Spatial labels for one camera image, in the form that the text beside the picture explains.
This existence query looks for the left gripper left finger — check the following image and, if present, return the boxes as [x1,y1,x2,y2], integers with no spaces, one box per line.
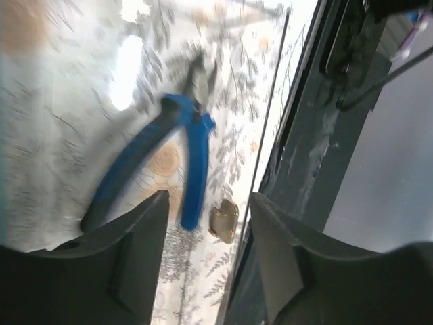
[1,190,169,325]

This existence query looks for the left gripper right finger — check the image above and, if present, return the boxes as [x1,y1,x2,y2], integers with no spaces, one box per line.
[250,193,432,324]

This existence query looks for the blue handled cutters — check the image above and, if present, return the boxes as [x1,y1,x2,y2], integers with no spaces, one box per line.
[80,52,218,233]

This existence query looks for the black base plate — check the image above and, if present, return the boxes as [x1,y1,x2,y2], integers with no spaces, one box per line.
[223,0,433,325]

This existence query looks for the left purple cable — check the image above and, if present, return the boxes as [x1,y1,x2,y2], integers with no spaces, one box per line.
[388,9,433,62]

